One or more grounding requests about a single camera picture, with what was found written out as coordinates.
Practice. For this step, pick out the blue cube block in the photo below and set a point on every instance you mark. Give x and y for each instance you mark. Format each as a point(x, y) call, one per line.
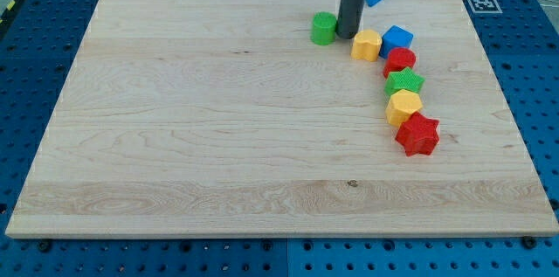
point(393, 38)

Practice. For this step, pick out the light wooden board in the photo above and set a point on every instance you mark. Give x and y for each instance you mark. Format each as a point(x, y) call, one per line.
point(221, 119)

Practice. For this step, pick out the green cylinder block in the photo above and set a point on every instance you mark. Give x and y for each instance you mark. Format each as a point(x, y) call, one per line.
point(323, 28)

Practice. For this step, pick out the yellow heart block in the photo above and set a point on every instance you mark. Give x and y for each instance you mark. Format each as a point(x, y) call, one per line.
point(366, 45)

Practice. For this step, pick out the yellow hexagon block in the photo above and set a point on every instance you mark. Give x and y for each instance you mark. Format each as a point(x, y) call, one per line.
point(401, 105)

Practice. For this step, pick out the red cylinder block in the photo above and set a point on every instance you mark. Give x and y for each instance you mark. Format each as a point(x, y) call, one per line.
point(397, 59)

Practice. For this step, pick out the green star block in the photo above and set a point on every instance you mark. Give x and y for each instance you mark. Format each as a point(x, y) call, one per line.
point(406, 79)

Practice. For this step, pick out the red star block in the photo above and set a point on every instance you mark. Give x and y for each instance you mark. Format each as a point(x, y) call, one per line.
point(418, 135)

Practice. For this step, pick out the white fiducial marker tag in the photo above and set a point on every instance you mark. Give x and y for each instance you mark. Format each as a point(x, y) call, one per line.
point(484, 6)

